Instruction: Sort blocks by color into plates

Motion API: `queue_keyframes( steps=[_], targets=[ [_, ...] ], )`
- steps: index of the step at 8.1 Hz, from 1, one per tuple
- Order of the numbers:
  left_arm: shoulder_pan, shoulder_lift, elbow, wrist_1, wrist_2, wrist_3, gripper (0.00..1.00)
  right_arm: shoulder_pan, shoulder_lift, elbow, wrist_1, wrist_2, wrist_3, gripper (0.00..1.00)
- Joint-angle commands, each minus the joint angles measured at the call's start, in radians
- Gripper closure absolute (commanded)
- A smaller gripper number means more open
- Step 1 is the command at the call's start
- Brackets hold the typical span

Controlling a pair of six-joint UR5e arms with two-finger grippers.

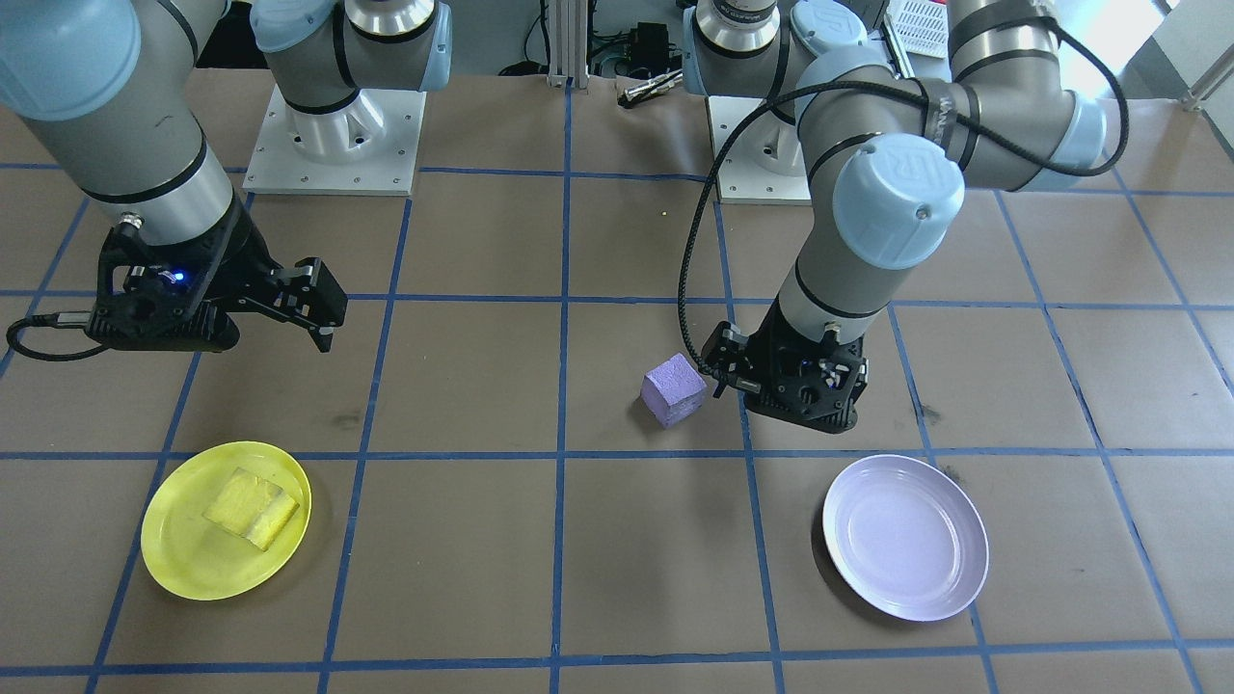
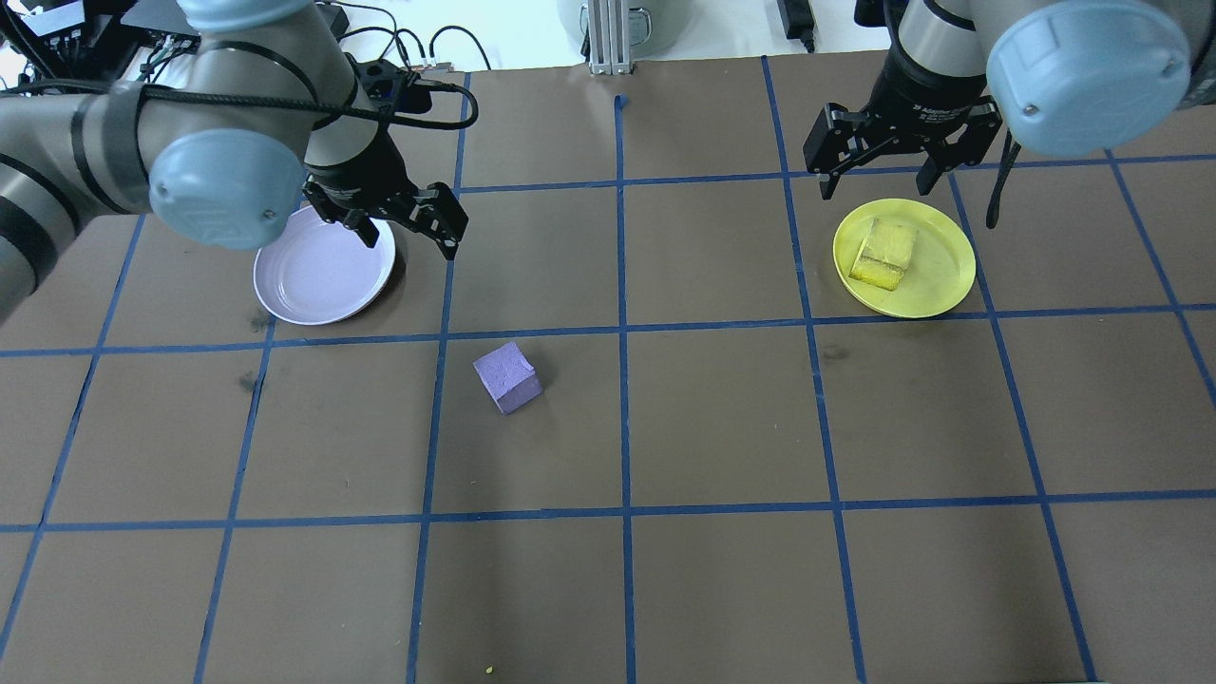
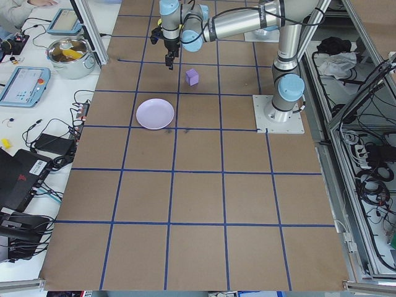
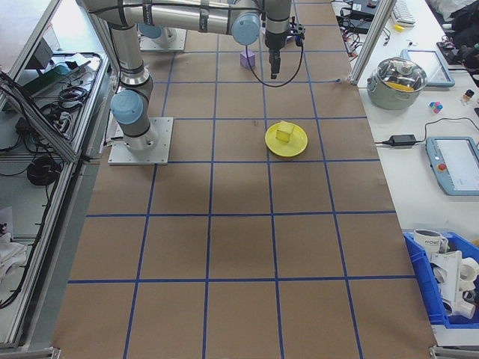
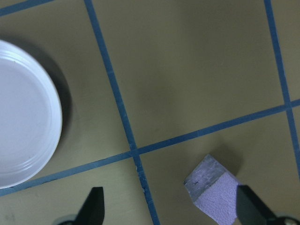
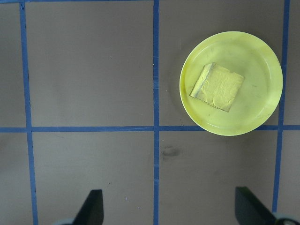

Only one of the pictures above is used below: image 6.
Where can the yellow foam block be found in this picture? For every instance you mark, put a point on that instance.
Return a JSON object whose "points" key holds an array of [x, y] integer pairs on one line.
{"points": [[218, 86]]}

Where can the yellow plastic plate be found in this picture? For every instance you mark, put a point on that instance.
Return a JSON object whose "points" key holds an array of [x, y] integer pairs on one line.
{"points": [[257, 58]]}

